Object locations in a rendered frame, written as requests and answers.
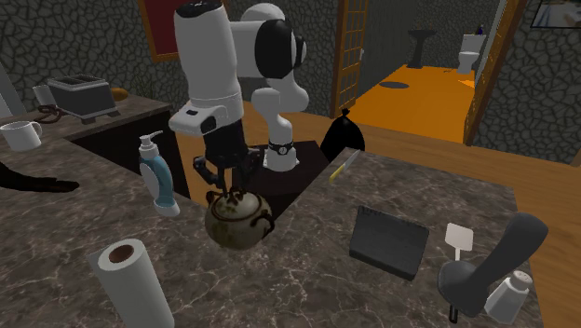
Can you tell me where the white mug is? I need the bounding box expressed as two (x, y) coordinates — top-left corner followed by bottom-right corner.
(0, 120), (44, 153)

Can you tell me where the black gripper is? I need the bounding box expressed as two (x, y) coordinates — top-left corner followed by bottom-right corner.
(193, 119), (264, 192)

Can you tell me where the grey glass cup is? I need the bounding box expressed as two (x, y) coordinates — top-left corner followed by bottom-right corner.
(32, 84), (58, 108)

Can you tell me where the dark grey notebook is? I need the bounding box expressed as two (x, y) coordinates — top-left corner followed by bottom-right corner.
(348, 205), (430, 282)

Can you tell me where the yellow handled knife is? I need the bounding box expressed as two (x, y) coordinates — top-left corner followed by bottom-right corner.
(328, 148), (362, 185)

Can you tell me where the dark grey curved scoop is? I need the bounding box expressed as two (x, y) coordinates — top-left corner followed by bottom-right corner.
(437, 212), (550, 319)

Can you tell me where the black garbage bag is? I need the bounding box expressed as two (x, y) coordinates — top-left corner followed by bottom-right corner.
(318, 107), (367, 164)

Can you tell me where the white spatula black handle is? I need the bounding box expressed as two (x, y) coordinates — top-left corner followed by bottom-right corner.
(444, 222), (475, 325)

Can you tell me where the white toilet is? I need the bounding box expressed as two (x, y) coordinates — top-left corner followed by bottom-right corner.
(455, 33), (487, 75)

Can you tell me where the wooden lattice door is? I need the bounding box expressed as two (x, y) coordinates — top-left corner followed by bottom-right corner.
(329, 0), (371, 119)

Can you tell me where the white paper towel roll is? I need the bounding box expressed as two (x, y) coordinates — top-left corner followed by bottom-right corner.
(88, 238), (176, 328)

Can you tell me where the white salt shaker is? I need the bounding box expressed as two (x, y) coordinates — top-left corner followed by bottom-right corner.
(483, 269), (534, 326)

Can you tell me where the blue white soap dispenser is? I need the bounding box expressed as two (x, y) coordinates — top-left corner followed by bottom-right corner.
(138, 130), (182, 218)

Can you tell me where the dark pedestal sink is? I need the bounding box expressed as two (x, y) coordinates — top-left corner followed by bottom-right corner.
(407, 29), (439, 71)

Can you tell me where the grey toaster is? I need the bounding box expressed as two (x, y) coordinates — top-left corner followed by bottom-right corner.
(47, 74), (122, 126)

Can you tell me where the olive round teapot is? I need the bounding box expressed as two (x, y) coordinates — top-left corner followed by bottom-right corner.
(204, 186), (277, 251)

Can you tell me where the wooden door frame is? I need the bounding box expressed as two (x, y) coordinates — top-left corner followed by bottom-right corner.
(462, 0), (531, 147)

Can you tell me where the red picture wooden frame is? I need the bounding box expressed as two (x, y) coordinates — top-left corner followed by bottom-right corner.
(137, 0), (183, 64)

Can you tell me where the framed wall picture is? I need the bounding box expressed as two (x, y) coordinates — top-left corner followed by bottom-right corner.
(530, 0), (581, 30)

